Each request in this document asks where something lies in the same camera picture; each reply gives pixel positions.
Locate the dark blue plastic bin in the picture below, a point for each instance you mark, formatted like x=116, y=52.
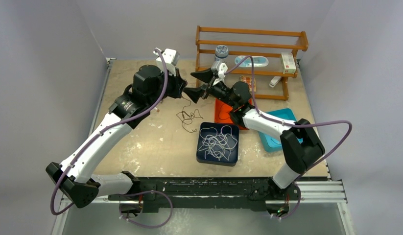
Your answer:
x=218, y=144

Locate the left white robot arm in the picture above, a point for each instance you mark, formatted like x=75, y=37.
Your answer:
x=75, y=175

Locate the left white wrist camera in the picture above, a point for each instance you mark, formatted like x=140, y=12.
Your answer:
x=171, y=58

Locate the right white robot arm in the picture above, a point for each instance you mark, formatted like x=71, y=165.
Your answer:
x=300, y=144

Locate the white small device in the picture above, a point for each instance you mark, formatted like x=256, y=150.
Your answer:
x=274, y=81

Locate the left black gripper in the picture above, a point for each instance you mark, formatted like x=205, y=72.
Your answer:
x=178, y=83

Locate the orange plastic bin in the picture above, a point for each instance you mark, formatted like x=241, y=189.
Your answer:
x=221, y=113

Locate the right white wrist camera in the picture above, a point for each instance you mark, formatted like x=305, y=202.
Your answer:
x=219, y=68

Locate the light blue plastic bin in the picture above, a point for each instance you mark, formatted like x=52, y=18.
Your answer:
x=269, y=143

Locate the white red box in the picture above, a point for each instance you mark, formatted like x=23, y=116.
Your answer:
x=288, y=63

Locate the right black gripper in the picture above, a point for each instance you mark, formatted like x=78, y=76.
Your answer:
x=194, y=94

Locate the blue packaged item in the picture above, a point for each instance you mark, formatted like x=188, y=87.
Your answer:
x=257, y=61

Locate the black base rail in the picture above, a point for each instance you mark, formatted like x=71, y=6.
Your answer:
x=258, y=194

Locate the orange spiral notebook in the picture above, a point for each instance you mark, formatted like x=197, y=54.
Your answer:
x=248, y=80

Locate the wooden shelf rack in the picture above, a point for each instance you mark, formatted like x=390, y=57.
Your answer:
x=241, y=42

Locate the white blue lidded jar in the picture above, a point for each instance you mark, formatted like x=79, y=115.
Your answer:
x=221, y=52

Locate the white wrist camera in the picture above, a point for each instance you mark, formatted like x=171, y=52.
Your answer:
x=171, y=58
x=219, y=68

